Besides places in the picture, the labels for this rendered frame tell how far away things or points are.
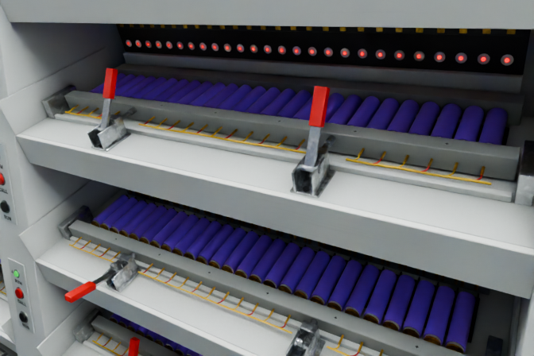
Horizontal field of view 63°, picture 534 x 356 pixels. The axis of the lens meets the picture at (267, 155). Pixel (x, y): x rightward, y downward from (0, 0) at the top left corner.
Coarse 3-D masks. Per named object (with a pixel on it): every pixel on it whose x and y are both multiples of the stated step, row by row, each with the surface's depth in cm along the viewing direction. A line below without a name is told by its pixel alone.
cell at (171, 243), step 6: (192, 216) 64; (186, 222) 63; (192, 222) 63; (180, 228) 62; (186, 228) 62; (174, 234) 61; (180, 234) 61; (168, 240) 60; (174, 240) 60; (168, 246) 60; (174, 246) 60
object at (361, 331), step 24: (96, 240) 63; (120, 240) 61; (168, 264) 56; (192, 264) 55; (216, 288) 53; (240, 288) 51; (264, 288) 50; (240, 312) 50; (288, 312) 48; (312, 312) 46; (336, 312) 46; (360, 336) 44; (384, 336) 43; (408, 336) 42
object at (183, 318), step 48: (96, 192) 72; (48, 240) 65; (288, 240) 59; (96, 288) 58; (144, 288) 56; (192, 288) 55; (192, 336) 50; (240, 336) 48; (288, 336) 47; (480, 336) 44
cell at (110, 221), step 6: (132, 198) 70; (126, 204) 69; (132, 204) 69; (120, 210) 68; (126, 210) 68; (114, 216) 67; (120, 216) 67; (102, 222) 66; (108, 222) 66; (108, 228) 66
